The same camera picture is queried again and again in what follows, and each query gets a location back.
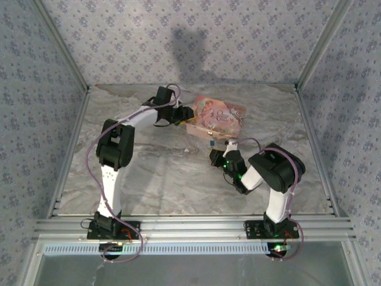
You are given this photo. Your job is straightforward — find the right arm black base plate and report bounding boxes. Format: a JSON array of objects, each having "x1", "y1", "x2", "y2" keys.
[{"x1": 243, "y1": 220, "x2": 299, "y2": 240}]

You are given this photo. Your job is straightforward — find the small controller board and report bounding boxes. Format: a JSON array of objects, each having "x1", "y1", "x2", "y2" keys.
[
  {"x1": 266, "y1": 241, "x2": 292, "y2": 259},
  {"x1": 99, "y1": 241, "x2": 125, "y2": 260}
]

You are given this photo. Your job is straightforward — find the thin aluminium table rail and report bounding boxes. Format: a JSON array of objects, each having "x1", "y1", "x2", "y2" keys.
[{"x1": 88, "y1": 82, "x2": 298, "y2": 88}]

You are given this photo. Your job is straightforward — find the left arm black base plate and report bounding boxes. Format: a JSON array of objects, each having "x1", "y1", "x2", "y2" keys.
[{"x1": 86, "y1": 222, "x2": 141, "y2": 240}]

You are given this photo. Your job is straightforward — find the aluminium frame post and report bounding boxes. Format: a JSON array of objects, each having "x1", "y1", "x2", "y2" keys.
[
  {"x1": 293, "y1": 0, "x2": 355, "y2": 92},
  {"x1": 31, "y1": 0, "x2": 90, "y2": 92}
]

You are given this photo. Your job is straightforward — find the white slotted cable duct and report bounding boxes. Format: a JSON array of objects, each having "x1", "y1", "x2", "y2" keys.
[{"x1": 43, "y1": 241, "x2": 270, "y2": 256}]

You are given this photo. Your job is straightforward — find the pink decorated tin box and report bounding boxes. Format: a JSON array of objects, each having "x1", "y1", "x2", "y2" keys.
[{"x1": 185, "y1": 95, "x2": 247, "y2": 144}]

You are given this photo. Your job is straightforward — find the wide aluminium mounting rail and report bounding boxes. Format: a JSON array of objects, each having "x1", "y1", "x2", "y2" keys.
[{"x1": 32, "y1": 216, "x2": 357, "y2": 242}]

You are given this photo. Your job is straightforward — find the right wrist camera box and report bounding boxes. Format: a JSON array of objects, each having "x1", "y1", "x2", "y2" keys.
[{"x1": 222, "y1": 139, "x2": 239, "y2": 158}]

